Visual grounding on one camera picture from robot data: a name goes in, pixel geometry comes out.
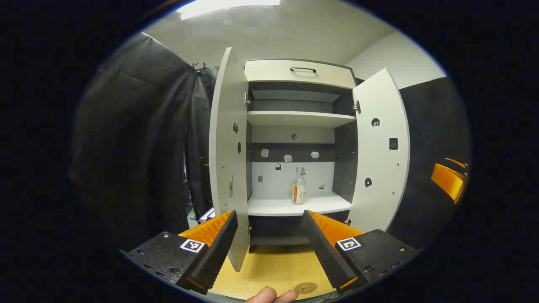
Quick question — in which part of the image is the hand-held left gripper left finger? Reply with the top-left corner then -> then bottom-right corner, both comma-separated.
119,210 -> 239,295

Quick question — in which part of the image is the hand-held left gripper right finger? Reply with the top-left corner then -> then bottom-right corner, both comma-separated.
301,210 -> 419,295

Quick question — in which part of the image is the clear glass bottle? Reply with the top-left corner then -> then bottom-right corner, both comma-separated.
292,167 -> 307,205

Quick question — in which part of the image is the white cabinet shelf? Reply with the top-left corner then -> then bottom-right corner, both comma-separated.
248,191 -> 352,217
247,110 -> 356,128

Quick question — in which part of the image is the grey white cabinet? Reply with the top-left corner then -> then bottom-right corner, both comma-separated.
243,58 -> 358,253

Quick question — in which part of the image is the white cabinet drawer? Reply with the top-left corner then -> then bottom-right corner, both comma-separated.
244,59 -> 356,90

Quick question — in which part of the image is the black backdrop cloth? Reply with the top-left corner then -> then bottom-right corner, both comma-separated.
69,32 -> 471,253

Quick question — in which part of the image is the ceiling light panel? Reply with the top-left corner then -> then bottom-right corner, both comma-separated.
177,0 -> 281,21

